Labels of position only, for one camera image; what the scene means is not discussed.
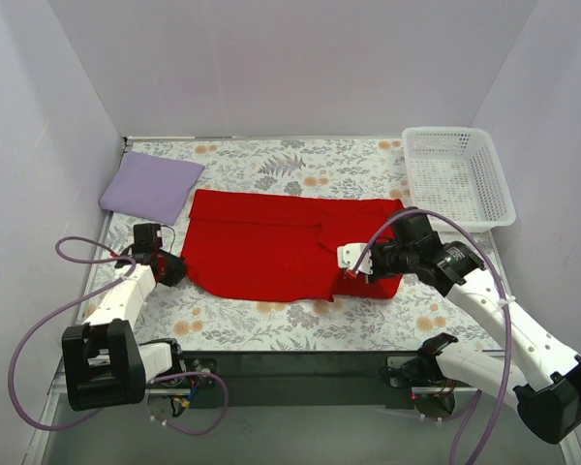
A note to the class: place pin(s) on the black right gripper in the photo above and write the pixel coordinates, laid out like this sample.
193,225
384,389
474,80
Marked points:
375,262

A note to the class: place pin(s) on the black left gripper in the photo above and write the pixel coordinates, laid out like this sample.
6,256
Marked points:
172,268

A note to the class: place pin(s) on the red t shirt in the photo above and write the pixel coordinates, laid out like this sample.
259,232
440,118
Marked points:
280,248

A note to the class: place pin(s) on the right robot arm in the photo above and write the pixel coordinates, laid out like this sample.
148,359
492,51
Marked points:
539,376

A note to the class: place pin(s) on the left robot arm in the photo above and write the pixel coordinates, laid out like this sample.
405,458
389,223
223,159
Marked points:
104,364

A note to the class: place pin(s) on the folded lilac t shirt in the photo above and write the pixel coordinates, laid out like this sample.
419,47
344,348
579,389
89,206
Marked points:
151,187

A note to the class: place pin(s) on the white plastic basket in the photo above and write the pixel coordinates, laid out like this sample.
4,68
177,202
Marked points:
456,172

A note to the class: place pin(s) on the floral table mat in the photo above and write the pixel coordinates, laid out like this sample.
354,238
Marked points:
312,168

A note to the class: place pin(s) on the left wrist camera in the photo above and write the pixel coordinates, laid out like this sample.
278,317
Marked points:
157,236

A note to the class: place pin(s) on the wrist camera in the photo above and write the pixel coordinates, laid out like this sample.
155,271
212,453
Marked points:
157,236
355,259

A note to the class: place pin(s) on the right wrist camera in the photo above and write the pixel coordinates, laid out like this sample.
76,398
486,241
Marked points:
355,259

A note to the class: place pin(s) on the aluminium table frame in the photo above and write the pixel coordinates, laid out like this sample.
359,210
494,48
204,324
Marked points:
185,418

